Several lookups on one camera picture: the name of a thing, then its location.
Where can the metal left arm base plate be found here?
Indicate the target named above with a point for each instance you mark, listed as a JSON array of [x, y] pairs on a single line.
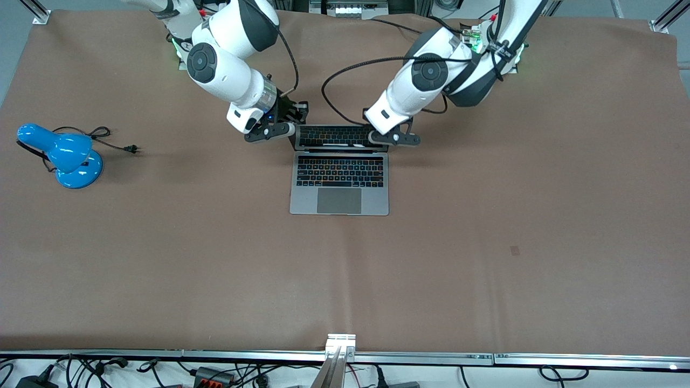
[[468, 27]]

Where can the brown table cover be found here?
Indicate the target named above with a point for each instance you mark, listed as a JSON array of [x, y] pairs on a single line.
[[345, 280]]

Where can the black left camera mount bracket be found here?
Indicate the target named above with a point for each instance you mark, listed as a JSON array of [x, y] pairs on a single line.
[[401, 139]]

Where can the blue desk lamp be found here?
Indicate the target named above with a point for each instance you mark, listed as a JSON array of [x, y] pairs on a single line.
[[67, 156]]

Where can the aluminium corner profile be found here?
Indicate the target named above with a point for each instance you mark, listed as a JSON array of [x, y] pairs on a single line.
[[38, 12], [668, 19]]

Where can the grey connector with orange clips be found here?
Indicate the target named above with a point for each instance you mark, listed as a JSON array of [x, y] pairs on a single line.
[[214, 375]]

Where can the grey laptop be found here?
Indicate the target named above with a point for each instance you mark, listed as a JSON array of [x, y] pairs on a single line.
[[339, 183]]

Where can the aluminium profile strut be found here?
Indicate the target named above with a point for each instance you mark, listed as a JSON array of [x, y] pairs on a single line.
[[337, 355]]

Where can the black power adapter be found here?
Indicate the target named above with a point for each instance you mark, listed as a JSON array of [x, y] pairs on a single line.
[[35, 382]]

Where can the grey control box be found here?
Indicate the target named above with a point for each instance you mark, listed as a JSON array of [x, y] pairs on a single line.
[[349, 7]]

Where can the aluminium table edge rail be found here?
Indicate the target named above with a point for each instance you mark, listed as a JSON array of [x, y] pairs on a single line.
[[161, 355]]

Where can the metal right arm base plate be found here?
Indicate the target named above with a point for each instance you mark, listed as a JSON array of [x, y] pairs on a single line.
[[182, 66]]

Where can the black right camera mount bracket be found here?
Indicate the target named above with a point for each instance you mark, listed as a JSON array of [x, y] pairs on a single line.
[[264, 132]]

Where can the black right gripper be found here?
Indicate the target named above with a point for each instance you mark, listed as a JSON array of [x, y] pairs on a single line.
[[285, 111]]

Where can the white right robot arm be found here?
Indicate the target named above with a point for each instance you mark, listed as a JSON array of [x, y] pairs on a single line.
[[226, 64]]

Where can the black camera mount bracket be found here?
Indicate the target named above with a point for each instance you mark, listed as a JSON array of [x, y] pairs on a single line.
[[264, 132], [401, 139]]

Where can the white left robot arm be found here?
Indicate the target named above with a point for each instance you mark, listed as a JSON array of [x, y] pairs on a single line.
[[431, 73]]

